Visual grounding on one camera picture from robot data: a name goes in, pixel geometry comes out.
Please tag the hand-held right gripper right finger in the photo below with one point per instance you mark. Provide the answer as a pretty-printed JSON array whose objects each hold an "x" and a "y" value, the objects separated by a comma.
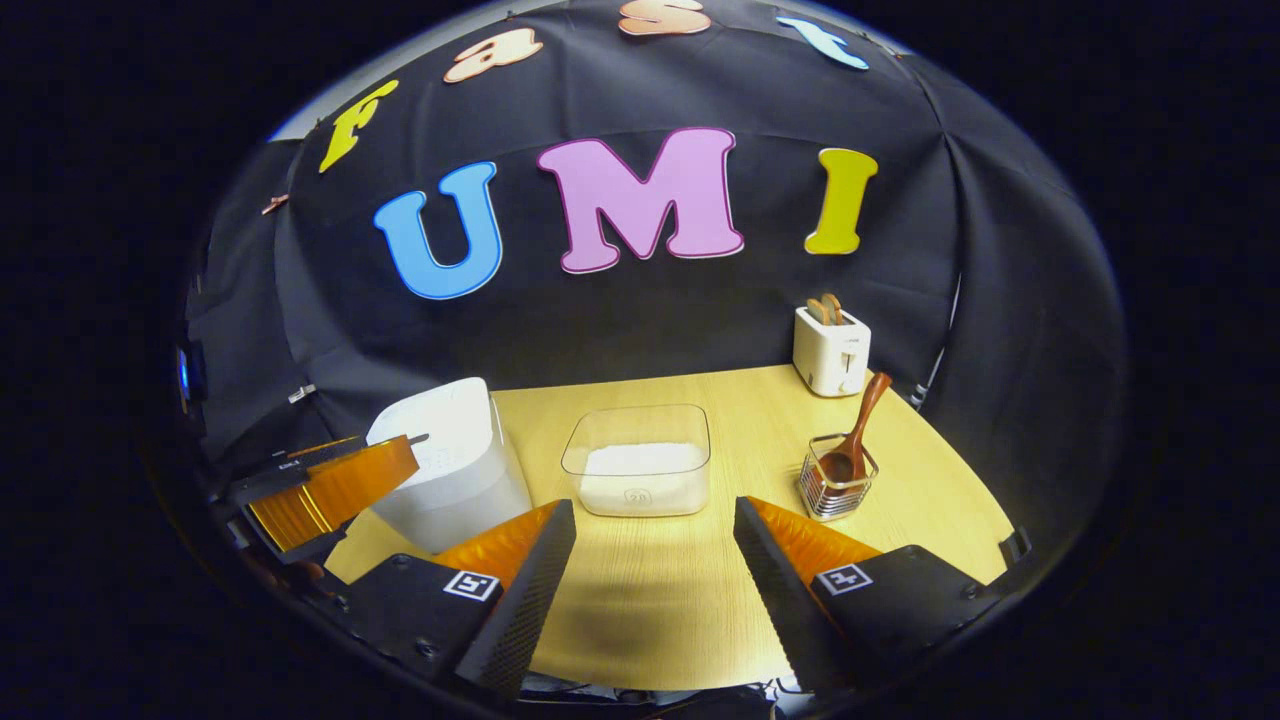
[{"x": 775, "y": 600}]

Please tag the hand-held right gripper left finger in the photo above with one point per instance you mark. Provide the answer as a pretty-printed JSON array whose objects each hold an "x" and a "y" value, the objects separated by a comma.
[{"x": 525, "y": 600}]

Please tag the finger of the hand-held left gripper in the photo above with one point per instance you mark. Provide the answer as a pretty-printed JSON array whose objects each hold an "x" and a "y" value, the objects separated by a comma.
[{"x": 340, "y": 490}]

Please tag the white rice cooker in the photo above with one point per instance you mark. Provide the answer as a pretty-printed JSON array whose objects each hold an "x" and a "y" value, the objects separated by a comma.
[{"x": 450, "y": 470}]

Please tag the white rice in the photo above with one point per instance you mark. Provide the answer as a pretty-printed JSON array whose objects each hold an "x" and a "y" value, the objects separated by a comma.
[{"x": 640, "y": 475}]

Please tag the brown wooden spoon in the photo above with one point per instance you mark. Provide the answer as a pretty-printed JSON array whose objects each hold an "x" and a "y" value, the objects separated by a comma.
[{"x": 865, "y": 420}]

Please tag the black device with blue light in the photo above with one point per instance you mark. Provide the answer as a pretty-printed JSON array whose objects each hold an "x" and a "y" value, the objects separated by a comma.
[{"x": 190, "y": 375}]

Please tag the clear plastic container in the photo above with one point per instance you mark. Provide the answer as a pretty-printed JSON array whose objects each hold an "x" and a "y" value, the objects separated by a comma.
[{"x": 635, "y": 430}]

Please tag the white toaster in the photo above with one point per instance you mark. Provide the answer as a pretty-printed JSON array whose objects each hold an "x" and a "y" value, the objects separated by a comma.
[{"x": 830, "y": 360}]

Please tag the toast slice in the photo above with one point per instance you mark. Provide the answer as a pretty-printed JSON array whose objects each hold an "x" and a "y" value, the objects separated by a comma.
[
  {"x": 835, "y": 308},
  {"x": 817, "y": 312}
]

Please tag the copper cloth clip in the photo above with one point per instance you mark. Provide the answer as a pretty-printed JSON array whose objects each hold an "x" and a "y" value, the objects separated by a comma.
[{"x": 275, "y": 203}]

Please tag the black backdrop cloth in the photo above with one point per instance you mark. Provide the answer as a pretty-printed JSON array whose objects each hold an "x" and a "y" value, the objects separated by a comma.
[{"x": 620, "y": 320}]

